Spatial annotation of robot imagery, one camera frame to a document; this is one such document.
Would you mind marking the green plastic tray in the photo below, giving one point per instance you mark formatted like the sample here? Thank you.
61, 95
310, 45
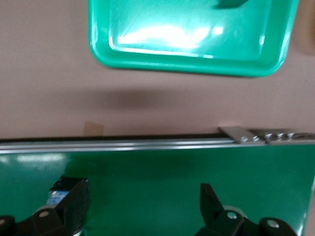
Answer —
187, 37

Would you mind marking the green conveyor belt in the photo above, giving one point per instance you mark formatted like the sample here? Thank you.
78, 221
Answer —
172, 172

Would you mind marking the green push button switch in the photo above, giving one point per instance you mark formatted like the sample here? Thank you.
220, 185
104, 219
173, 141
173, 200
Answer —
57, 194

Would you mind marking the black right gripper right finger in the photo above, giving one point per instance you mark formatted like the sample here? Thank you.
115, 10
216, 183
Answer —
209, 204

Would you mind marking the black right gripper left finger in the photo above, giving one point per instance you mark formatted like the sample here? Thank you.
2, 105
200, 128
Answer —
73, 204

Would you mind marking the brown tape piece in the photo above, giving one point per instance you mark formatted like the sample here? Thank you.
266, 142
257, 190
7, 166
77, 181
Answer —
94, 128

